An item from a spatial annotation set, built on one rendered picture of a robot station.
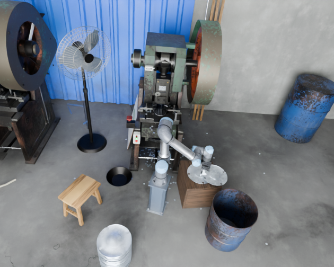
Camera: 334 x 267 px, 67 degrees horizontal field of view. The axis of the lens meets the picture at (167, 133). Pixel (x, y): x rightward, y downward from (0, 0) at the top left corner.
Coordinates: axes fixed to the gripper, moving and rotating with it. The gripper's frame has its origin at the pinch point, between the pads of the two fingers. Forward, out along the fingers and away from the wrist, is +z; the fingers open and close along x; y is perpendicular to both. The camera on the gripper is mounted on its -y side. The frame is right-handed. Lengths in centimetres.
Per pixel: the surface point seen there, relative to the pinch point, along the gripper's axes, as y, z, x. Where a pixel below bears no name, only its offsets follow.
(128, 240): -48, 21, -77
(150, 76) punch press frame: -71, -70, 45
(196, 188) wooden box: -0.4, 17.6, -6.6
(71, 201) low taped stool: -110, 19, -58
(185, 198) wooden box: -8.6, 33.3, -9.8
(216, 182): 18.8, 16.9, 8.0
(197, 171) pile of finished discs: -3.1, 16.7, 16.5
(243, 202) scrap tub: 47, 16, -9
